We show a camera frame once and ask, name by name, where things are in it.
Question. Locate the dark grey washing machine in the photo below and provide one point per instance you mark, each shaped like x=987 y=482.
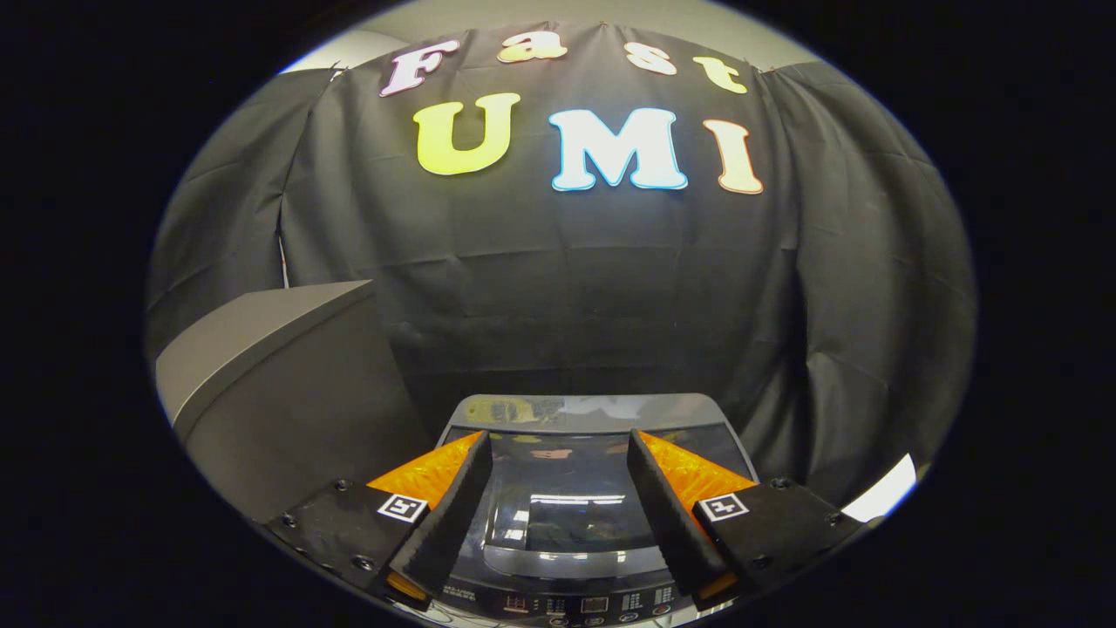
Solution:
x=593 y=604

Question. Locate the dark grey cabinet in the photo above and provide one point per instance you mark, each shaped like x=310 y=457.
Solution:
x=288 y=392

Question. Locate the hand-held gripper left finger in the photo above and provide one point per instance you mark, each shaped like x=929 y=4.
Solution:
x=449 y=515

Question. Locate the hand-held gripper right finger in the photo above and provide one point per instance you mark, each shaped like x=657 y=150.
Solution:
x=667 y=515

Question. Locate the dark glass washing machine lid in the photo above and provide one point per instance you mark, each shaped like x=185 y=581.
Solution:
x=567 y=488

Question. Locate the white flat board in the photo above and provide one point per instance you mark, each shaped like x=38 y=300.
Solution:
x=885 y=493

